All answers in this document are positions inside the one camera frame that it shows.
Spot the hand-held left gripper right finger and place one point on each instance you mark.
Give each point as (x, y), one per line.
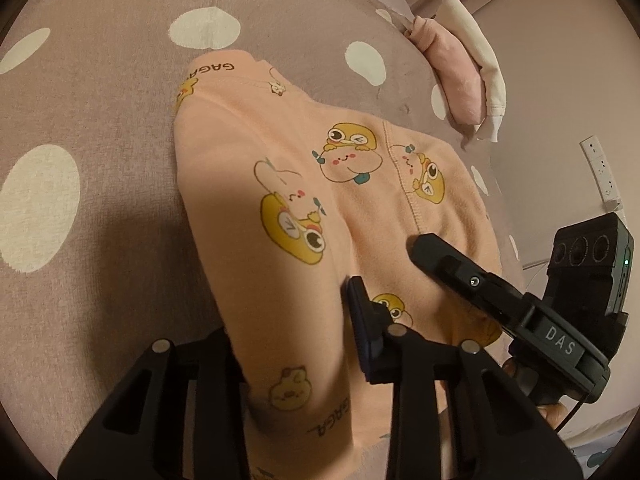
(367, 320)

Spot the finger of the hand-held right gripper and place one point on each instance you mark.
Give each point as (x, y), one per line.
(465, 275)

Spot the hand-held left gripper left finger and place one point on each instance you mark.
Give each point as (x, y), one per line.
(215, 357)

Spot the pink cartoon print shirt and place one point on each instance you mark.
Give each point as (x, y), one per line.
(310, 210)

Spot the person's right hand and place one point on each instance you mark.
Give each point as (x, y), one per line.
(550, 414)

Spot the pink folded cloth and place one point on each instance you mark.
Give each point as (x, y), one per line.
(452, 65)

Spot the white folded cloth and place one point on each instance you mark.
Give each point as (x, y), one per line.
(482, 55)

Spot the mauve white dotted blanket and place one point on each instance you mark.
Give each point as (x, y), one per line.
(100, 110)

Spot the white wall power strip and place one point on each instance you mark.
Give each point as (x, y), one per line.
(602, 170)

